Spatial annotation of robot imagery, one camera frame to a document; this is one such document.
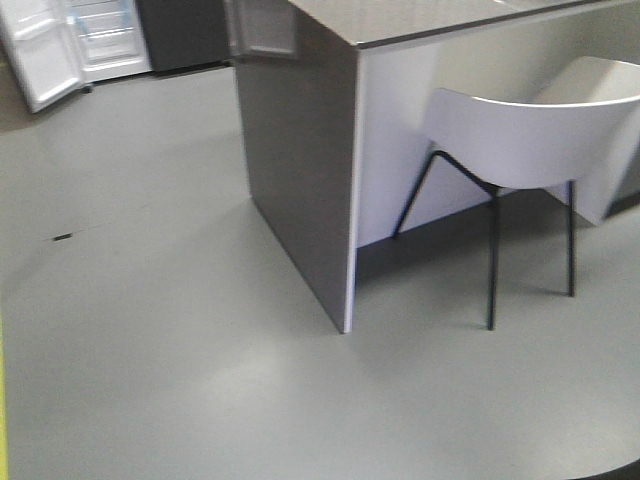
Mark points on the dark grey side-by-side fridge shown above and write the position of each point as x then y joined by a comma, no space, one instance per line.
123,38

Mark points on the white shell chair black legs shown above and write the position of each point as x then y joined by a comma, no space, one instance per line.
580,132

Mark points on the open white fridge door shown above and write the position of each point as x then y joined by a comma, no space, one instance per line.
38,42

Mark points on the grey island table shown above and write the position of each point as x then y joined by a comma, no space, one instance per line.
333,98

